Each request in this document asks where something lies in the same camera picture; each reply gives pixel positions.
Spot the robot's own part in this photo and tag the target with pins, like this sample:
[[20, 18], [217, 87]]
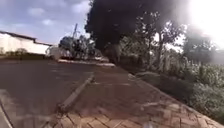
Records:
[[148, 125]]

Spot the pale kerb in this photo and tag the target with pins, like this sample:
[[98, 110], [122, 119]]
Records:
[[86, 62]]

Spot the large dark tree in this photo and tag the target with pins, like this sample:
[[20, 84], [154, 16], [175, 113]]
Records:
[[113, 20]]

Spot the red brick path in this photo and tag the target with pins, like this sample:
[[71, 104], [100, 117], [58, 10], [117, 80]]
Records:
[[116, 96]]

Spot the dark bushes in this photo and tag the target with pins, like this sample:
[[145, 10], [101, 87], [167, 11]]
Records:
[[196, 46]]

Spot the pale wall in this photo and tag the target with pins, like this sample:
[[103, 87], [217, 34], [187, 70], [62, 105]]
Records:
[[20, 45]]

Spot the thin pole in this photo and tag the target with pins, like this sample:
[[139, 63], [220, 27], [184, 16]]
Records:
[[75, 31]]

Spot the cluster of dark trees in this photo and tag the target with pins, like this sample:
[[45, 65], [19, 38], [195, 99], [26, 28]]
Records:
[[76, 46]]

